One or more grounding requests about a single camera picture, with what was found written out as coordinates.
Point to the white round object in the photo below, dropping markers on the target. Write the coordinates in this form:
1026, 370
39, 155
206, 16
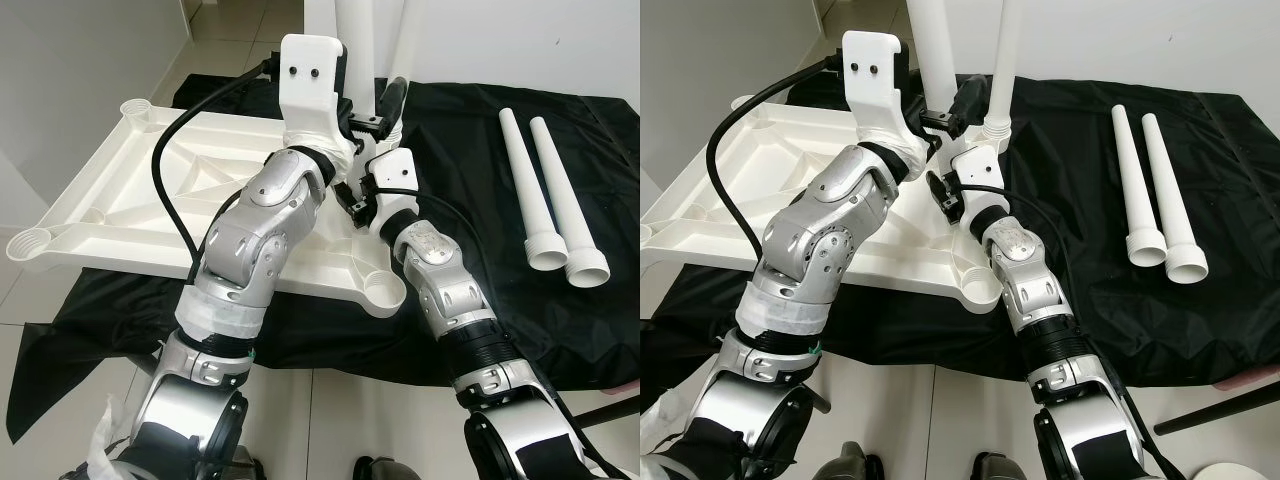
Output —
1222, 472

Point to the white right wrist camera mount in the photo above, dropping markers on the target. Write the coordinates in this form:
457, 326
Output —
985, 160
395, 170

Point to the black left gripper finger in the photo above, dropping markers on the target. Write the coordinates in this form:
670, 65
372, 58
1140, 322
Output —
970, 100
395, 98

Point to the grey robot left foot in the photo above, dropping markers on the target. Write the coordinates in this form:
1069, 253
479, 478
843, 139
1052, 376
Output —
840, 465
245, 470

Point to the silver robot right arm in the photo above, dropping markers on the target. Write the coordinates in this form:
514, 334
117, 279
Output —
440, 280
1030, 280

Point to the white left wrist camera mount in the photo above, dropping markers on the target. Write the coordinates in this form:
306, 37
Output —
868, 70
310, 70

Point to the dark robot right foot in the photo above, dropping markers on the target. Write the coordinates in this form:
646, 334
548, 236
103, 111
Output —
378, 470
995, 468

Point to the black metal table leg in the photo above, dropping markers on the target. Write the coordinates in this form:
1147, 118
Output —
610, 412
1220, 410

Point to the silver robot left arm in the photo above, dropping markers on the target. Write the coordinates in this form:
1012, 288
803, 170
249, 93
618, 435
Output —
260, 230
830, 240

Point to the white tapered plastic table leg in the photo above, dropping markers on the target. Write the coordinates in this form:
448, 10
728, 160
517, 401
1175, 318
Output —
525, 180
405, 40
935, 50
1135, 180
560, 195
357, 50
1168, 195
1005, 50

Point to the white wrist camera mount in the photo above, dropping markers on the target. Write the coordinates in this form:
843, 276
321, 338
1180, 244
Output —
395, 170
310, 70
868, 70
985, 160

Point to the white plastic children table top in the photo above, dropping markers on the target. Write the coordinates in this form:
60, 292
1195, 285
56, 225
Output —
780, 180
120, 190

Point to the black cloth table cover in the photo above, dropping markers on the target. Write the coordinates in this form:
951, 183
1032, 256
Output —
1240, 200
470, 130

